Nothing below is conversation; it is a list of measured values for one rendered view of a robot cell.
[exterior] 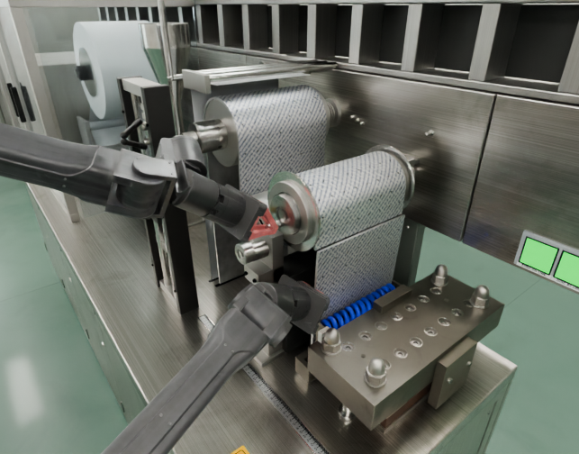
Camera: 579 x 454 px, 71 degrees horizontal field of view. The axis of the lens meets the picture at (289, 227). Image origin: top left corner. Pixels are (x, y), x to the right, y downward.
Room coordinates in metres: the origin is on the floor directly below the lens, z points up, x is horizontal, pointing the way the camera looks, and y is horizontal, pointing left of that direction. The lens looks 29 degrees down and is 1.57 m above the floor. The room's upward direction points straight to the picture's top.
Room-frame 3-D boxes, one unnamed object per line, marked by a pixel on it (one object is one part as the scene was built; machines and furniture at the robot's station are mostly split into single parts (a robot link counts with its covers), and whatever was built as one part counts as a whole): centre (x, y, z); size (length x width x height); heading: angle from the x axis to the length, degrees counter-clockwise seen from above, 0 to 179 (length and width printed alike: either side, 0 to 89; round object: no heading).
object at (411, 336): (0.60, -0.24, 1.00); 0.40 x 0.16 x 0.06; 128
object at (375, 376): (0.47, -0.14, 1.05); 0.04 x 0.04 x 0.04
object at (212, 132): (0.83, 0.17, 1.33); 0.06 x 0.06 x 0.06; 38
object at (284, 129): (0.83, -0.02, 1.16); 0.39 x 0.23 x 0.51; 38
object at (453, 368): (0.54, -0.31, 0.96); 0.10 x 0.03 x 0.11; 128
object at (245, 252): (0.63, 0.08, 1.18); 0.04 x 0.02 x 0.04; 38
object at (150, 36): (1.28, 0.35, 1.50); 0.14 x 0.14 x 0.06
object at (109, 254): (1.41, 0.54, 0.88); 2.52 x 0.66 x 0.04; 38
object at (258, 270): (0.65, 0.05, 1.05); 0.06 x 0.05 x 0.31; 128
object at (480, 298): (0.67, -0.40, 1.05); 0.04 x 0.04 x 0.04
